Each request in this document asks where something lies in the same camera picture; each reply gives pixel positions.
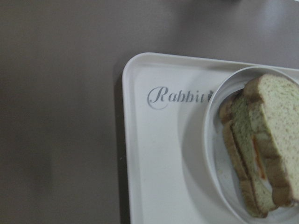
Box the white round plate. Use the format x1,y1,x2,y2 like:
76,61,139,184
202,66,299,224

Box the bread slice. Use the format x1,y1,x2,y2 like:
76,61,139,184
219,91,277,218
243,74,299,207

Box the cream rabbit tray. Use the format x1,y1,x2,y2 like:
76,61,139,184
121,52,299,224

